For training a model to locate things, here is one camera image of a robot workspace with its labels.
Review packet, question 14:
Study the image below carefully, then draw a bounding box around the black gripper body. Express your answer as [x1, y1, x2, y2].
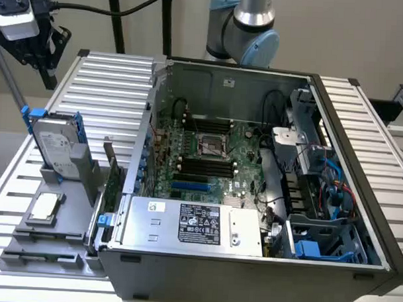
[28, 0, 56, 38]

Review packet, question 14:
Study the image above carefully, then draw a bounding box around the hard disk in blue carrier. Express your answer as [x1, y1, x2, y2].
[18, 107, 89, 185]

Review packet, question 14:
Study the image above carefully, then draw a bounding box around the blue disk bay latch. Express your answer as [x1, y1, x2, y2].
[293, 239, 322, 260]

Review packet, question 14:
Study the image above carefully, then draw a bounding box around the grey disk bay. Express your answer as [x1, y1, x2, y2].
[281, 211, 376, 264]

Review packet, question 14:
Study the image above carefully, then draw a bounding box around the grey metal stand leg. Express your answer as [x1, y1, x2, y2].
[0, 39, 31, 110]

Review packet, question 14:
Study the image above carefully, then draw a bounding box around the black stand pole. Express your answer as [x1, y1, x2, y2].
[105, 0, 128, 55]
[159, 0, 175, 56]

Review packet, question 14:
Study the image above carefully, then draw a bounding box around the grey parts rack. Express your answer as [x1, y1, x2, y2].
[0, 140, 131, 277]

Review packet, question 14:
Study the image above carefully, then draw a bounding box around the green graphics card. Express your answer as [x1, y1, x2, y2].
[99, 136, 127, 216]

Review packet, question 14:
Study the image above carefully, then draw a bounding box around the silver CPU chip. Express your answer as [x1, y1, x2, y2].
[24, 191, 67, 227]

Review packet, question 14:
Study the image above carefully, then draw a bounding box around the black RAM slot bank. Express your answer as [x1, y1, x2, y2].
[175, 154, 240, 179]
[182, 115, 236, 135]

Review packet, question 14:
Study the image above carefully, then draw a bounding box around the black expansion slot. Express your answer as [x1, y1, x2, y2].
[171, 172, 209, 183]

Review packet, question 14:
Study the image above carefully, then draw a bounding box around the CPU socket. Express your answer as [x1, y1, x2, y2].
[194, 132, 232, 162]

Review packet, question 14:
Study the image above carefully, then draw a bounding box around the green RAM stick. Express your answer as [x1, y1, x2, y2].
[5, 249, 77, 264]

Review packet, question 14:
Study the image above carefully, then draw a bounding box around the blue expansion slot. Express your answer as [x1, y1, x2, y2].
[171, 180, 212, 195]

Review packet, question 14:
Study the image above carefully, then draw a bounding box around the silver power supply unit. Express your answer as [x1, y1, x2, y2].
[106, 195, 265, 258]

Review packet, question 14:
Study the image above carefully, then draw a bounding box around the green motherboard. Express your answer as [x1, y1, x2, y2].
[148, 113, 283, 237]

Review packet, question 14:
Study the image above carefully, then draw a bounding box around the silver chipset heatsink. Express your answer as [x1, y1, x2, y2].
[222, 195, 246, 208]

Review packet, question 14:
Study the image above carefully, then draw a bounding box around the metal drive cage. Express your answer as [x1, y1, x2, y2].
[269, 126, 310, 176]

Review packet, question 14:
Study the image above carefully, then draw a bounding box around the black open PC case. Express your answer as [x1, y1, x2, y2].
[85, 52, 403, 302]

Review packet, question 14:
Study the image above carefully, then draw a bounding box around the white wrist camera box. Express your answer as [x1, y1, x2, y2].
[0, 0, 41, 42]

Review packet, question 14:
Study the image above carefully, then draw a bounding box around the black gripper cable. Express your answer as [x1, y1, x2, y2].
[43, 0, 169, 19]

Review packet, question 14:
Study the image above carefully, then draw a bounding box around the short black wire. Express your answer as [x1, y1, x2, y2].
[171, 96, 191, 119]

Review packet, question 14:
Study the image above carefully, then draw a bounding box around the black looped wire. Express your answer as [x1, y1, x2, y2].
[261, 88, 292, 130]

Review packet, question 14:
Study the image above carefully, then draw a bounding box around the blue data wire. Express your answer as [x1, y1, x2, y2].
[316, 153, 355, 219]

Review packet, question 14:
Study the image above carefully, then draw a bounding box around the red wire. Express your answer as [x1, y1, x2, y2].
[336, 180, 359, 214]

